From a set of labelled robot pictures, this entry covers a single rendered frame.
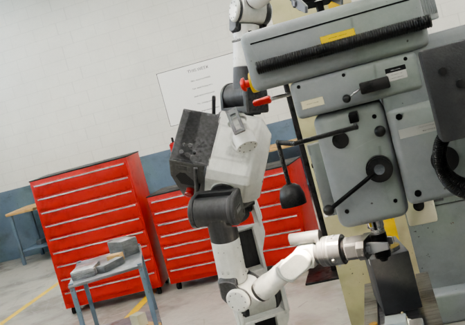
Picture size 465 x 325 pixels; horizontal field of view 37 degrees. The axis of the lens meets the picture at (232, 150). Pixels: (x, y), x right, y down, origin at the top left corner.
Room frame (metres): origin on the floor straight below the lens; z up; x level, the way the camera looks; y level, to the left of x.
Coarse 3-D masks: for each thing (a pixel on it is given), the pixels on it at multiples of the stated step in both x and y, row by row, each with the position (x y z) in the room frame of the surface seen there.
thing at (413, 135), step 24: (408, 120) 1.77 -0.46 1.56; (432, 120) 1.76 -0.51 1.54; (408, 144) 1.77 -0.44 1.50; (432, 144) 1.76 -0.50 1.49; (456, 144) 1.75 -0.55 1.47; (408, 168) 1.78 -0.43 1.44; (432, 168) 1.77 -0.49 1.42; (456, 168) 1.75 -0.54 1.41; (408, 192) 1.79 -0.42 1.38; (432, 192) 1.77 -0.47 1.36
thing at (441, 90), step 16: (432, 48) 1.51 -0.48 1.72; (448, 48) 1.50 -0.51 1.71; (464, 48) 1.50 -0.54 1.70; (432, 64) 1.51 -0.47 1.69; (448, 64) 1.51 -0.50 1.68; (464, 64) 1.50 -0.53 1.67; (432, 80) 1.51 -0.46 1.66; (448, 80) 1.51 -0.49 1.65; (464, 80) 1.50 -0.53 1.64; (432, 96) 1.52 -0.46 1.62; (448, 96) 1.51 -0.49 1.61; (464, 96) 1.50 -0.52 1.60; (432, 112) 1.57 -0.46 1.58; (448, 112) 1.51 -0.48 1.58; (464, 112) 1.50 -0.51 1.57; (448, 128) 1.51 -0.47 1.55; (464, 128) 1.51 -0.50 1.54
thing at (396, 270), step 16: (400, 256) 2.11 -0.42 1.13; (368, 272) 2.33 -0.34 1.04; (384, 272) 2.11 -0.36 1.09; (400, 272) 2.11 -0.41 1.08; (384, 288) 2.11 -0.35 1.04; (400, 288) 2.11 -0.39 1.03; (416, 288) 2.11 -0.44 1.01; (384, 304) 2.11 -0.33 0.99; (400, 304) 2.11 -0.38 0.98; (416, 304) 2.11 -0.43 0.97
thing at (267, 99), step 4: (268, 96) 2.06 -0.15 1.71; (276, 96) 2.05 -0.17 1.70; (280, 96) 2.05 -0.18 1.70; (284, 96) 2.05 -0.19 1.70; (288, 96) 2.05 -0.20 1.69; (256, 100) 2.07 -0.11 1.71; (260, 100) 2.06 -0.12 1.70; (264, 100) 2.06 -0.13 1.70; (268, 100) 2.05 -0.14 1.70; (272, 100) 2.06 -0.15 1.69; (256, 104) 2.07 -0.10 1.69; (260, 104) 2.06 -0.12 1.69
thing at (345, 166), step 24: (336, 120) 1.83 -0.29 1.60; (360, 120) 1.82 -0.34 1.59; (384, 120) 1.81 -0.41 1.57; (336, 144) 1.83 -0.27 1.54; (360, 144) 1.82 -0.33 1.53; (384, 144) 1.81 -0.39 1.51; (336, 168) 1.84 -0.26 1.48; (360, 168) 1.82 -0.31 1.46; (336, 192) 1.84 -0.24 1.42; (360, 192) 1.83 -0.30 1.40; (384, 192) 1.81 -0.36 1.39; (360, 216) 1.83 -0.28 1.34; (384, 216) 1.82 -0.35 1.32
